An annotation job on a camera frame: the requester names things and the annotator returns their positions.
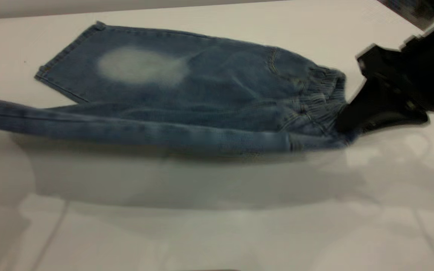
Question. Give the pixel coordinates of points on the blue denim jeans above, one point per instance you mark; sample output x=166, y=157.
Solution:
x=202, y=86

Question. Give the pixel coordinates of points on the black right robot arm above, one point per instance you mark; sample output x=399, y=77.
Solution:
x=420, y=9

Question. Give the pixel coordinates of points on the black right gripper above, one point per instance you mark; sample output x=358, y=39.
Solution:
x=428, y=67

